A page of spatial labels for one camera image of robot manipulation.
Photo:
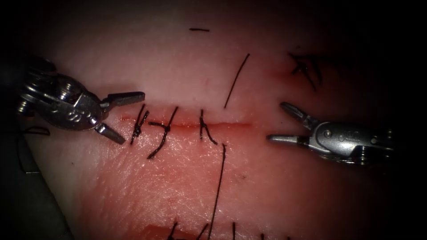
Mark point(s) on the right arm needle driver jaw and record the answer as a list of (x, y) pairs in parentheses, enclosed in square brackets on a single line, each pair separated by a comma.
[(297, 113), (287, 139)]

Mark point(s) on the right arm needle driver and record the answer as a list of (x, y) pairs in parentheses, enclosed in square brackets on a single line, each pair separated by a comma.
[(347, 140)]

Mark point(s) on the left arm needle driver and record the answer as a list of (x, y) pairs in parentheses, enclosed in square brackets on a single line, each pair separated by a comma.
[(66, 106)]

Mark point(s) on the left arm needle driver jaw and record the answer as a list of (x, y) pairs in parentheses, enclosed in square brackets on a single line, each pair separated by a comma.
[(126, 98), (111, 133)]

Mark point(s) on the black stitching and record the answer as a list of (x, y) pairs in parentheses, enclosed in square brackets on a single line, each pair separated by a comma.
[(304, 68), (164, 130), (172, 231)]

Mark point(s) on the tissue pad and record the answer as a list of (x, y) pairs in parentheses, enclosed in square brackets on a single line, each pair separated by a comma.
[(267, 186)]

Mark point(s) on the short black thread piece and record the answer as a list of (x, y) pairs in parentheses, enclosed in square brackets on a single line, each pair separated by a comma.
[(199, 29)]

